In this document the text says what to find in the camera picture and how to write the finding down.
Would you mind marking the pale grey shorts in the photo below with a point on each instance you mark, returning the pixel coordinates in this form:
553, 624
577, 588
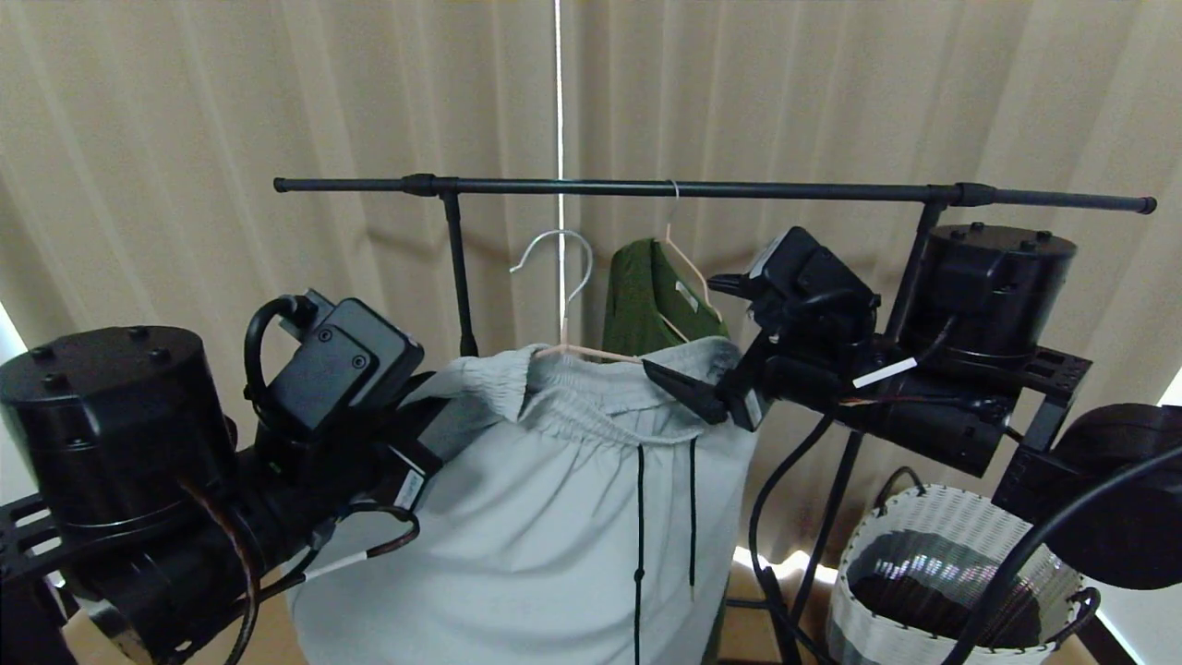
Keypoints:
536, 536

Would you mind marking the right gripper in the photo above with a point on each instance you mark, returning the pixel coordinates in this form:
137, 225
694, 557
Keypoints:
803, 374

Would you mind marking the beige curtain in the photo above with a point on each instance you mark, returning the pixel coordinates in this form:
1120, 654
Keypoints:
185, 139

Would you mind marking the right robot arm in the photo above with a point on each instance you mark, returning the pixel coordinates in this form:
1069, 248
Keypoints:
997, 286

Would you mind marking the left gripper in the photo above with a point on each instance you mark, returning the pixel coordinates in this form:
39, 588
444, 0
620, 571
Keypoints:
351, 489

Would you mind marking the pink clothes hanger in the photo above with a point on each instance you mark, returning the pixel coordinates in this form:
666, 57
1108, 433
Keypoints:
563, 332
688, 263

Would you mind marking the black clothes rack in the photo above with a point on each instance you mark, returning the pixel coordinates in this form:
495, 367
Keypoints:
785, 190

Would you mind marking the white laundry basket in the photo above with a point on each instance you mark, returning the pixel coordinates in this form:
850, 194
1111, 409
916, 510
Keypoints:
923, 513

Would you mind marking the green shirt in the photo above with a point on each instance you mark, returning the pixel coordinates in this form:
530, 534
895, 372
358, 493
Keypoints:
637, 305

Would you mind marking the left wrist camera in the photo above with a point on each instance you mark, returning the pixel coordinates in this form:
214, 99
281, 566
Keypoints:
342, 369

